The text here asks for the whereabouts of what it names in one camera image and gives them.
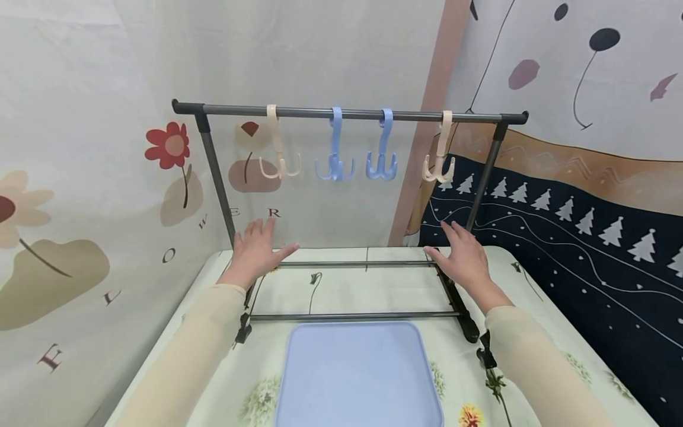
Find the person's right hand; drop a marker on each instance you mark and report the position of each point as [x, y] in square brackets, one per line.
[467, 261]

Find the person's left hand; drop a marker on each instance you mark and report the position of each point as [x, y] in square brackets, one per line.
[256, 255]

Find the person's right index finger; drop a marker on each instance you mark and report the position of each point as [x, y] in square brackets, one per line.
[449, 232]

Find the person's left index finger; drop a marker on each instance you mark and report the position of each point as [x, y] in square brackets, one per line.
[271, 230]

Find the person's left little finger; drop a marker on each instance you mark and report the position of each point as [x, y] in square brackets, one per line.
[238, 240]

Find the person's right thumb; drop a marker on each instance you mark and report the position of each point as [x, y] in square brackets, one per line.
[435, 255]

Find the person's left thumb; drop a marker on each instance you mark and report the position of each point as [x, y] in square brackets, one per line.
[287, 252]

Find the person's left middle finger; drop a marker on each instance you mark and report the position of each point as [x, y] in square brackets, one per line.
[259, 229]

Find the person's left ring finger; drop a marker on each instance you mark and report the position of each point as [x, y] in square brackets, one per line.
[248, 234]

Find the person's right fingers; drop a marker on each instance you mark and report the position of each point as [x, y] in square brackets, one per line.
[469, 240]

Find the person's left forearm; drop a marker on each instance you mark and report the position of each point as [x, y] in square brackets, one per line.
[187, 356]

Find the person's right forearm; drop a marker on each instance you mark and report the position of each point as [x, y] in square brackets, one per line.
[533, 362]

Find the beige plastic swivel hook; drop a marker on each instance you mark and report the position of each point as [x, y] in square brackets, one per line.
[442, 148]
[277, 148]

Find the blue plastic swivel hook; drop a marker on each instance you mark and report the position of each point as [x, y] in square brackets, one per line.
[335, 145]
[383, 148]

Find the grey metal clothes rack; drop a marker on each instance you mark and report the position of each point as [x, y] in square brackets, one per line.
[240, 110]

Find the light blue plastic tray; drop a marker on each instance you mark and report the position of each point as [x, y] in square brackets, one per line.
[357, 379]

